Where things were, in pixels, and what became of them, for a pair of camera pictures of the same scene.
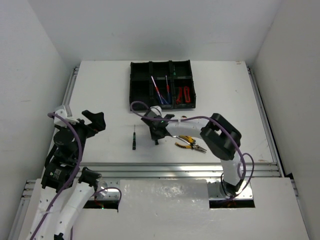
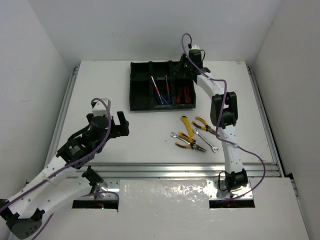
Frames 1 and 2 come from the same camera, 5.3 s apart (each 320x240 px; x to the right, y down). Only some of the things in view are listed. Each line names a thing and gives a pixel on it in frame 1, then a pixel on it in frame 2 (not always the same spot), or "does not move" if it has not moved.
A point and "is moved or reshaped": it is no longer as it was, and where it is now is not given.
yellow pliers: x=190 y=145 does not move
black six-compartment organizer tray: x=168 y=84 does not move
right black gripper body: x=155 y=135 -> x=188 y=66
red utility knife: x=186 y=91 does not move
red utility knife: x=178 y=101 does not move
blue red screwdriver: x=168 y=97 does not move
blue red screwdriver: x=157 y=90 does not move
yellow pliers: x=188 y=138 is moved or reshaped
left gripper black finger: x=97 y=119 -> x=124 y=123
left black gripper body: x=88 y=124 -> x=116 y=127
